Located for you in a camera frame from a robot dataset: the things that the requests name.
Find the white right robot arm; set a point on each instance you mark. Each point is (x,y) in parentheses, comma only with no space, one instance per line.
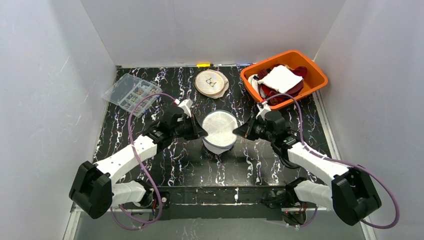
(348,191)

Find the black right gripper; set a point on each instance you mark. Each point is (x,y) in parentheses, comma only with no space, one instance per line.
(251,128)

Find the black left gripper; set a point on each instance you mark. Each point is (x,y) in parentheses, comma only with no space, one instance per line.
(191,127)

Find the clear plastic screw box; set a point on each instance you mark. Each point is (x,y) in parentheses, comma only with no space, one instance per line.
(128,93)

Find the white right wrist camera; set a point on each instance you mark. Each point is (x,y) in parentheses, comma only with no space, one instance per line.
(263,109)

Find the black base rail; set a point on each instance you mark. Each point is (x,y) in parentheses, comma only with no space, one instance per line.
(230,202)

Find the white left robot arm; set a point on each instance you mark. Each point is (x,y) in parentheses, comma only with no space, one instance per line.
(95,187)

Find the dark red bra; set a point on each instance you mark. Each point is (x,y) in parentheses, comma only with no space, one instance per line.
(300,71)

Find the yellow tape piece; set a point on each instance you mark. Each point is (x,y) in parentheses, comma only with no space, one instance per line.
(204,65)

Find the orange plastic bin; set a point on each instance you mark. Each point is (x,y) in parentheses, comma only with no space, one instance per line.
(314,80)

